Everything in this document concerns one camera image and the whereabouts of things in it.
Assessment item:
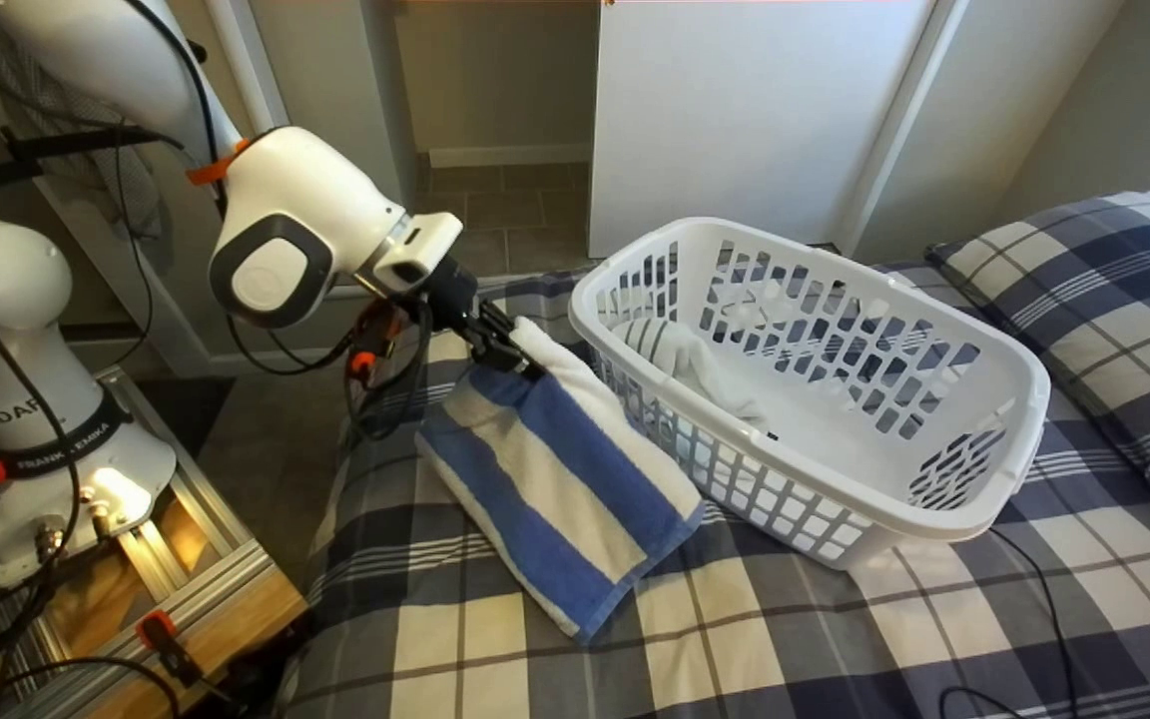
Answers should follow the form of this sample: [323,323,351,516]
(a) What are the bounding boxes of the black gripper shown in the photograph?
[423,252,533,380]

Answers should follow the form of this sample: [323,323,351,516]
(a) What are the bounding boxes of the blue white striped towel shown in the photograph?
[412,317,709,644]

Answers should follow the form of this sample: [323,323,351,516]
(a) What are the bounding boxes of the white plastic laundry basket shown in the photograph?
[568,213,1058,576]

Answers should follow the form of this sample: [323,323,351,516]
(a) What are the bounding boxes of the white cloth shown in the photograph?
[658,323,785,439]

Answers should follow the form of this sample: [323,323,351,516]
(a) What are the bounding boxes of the plaid comforter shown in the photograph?
[272,264,1150,719]

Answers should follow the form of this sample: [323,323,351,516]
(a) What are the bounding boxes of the large plaid pillow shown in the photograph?
[927,190,1150,540]

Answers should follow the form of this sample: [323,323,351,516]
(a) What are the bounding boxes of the red handled clamp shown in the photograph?
[131,608,215,690]

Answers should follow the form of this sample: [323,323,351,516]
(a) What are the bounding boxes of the black camera stand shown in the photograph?
[0,120,175,206]

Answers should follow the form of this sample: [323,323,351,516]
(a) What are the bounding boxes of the black base cable bundle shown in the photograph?
[0,245,193,719]

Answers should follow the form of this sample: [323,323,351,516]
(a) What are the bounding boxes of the thin black bed cable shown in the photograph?
[933,525,1090,719]

